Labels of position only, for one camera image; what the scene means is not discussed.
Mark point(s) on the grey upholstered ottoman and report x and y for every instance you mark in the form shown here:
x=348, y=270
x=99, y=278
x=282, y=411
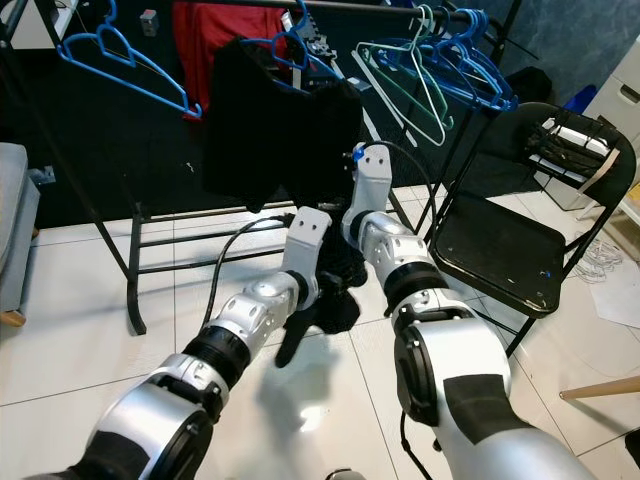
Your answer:
x=12, y=230

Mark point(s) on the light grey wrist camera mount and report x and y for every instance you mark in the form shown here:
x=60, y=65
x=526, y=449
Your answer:
x=308, y=235
x=370, y=180

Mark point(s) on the small blue item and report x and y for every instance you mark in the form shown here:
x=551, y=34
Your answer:
x=580, y=97

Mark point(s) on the light wooden leg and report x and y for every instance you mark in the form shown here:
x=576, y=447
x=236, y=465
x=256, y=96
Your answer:
x=600, y=387

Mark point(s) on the light grey left wrist camera mount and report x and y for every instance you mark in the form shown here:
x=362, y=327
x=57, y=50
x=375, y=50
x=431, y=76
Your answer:
x=308, y=235

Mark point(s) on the small grey box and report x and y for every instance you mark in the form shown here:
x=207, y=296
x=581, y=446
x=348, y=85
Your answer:
x=148, y=22

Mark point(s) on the black metal clothes rack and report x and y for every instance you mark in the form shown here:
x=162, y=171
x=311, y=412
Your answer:
x=135, y=290

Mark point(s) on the white paper sheet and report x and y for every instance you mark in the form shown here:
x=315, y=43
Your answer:
x=620, y=300

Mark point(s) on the black floor bag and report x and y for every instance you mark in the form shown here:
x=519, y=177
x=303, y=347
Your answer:
x=527, y=85

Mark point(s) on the black folding chair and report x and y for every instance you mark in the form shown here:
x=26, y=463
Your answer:
x=500, y=250

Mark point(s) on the black garment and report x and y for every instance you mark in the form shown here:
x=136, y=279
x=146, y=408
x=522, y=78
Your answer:
x=270, y=140

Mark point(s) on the red cloth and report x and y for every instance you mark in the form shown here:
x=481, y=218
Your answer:
x=200, y=50

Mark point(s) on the light grey right wrist camera mount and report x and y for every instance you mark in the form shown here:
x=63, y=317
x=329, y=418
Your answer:
x=370, y=180

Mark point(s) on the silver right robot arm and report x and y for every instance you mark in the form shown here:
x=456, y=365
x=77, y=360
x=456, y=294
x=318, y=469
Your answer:
x=480, y=380

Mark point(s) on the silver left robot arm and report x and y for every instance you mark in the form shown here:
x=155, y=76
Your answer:
x=230, y=330

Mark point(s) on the navy blue garment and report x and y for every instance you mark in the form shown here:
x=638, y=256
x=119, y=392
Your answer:
x=335, y=310

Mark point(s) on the white drawer cabinet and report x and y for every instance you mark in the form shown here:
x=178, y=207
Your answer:
x=622, y=100

